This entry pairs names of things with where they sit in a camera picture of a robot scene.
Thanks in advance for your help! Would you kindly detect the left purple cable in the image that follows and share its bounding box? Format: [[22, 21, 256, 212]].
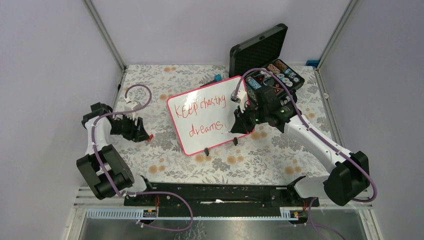
[[91, 84, 194, 232]]

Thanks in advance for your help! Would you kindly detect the blue building brick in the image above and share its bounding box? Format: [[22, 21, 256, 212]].
[[213, 74, 222, 82]]

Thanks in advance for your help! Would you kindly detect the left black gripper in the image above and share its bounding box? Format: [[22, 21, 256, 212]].
[[109, 112, 149, 142]]

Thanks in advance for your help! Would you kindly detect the pink framed whiteboard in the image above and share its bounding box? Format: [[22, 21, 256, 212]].
[[166, 76, 247, 156]]

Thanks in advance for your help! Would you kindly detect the blue object behind frame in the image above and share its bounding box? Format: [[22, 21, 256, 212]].
[[305, 60, 320, 68]]

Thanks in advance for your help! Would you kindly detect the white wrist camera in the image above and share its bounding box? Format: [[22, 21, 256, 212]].
[[230, 89, 248, 113], [124, 98, 142, 120]]

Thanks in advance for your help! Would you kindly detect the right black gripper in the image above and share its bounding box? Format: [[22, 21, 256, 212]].
[[231, 103, 269, 135]]

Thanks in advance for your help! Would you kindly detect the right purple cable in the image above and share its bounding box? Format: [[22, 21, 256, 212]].
[[231, 68, 379, 239]]

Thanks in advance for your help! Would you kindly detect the purple cable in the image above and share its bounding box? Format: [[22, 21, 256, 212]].
[[91, 84, 194, 232], [231, 68, 379, 239]]

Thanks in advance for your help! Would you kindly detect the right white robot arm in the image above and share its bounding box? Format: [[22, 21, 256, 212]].
[[230, 86, 373, 206]]

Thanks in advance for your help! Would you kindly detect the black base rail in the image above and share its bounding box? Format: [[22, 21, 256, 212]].
[[124, 182, 320, 218]]

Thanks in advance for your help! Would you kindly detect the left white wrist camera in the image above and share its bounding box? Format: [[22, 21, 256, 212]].
[[124, 98, 142, 120]]

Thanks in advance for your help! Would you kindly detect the open black chip case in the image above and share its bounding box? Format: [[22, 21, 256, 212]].
[[228, 23, 305, 93]]

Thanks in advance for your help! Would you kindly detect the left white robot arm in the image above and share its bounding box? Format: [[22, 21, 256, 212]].
[[76, 102, 155, 206]]

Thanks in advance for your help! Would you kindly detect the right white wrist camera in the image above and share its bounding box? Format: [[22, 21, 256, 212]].
[[230, 89, 248, 113]]

